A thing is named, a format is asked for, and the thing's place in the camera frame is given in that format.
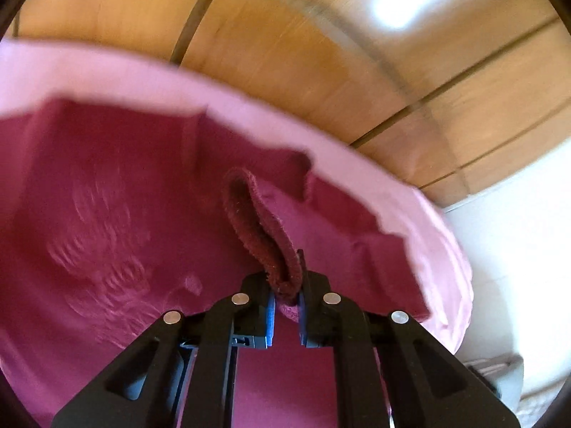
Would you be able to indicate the dark red knit sweater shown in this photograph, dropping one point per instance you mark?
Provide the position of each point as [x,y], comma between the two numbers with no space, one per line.
[111,216]

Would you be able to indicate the wooden panelled headboard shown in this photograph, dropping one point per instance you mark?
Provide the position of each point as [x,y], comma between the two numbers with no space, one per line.
[451,96]

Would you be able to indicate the pink quilted bedspread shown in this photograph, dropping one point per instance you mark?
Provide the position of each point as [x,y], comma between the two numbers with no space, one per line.
[34,73]

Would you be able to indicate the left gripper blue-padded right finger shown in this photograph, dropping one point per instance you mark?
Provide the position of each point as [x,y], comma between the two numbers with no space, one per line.
[389,370]

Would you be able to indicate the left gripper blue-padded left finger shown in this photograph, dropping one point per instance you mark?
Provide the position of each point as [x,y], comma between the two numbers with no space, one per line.
[181,371]

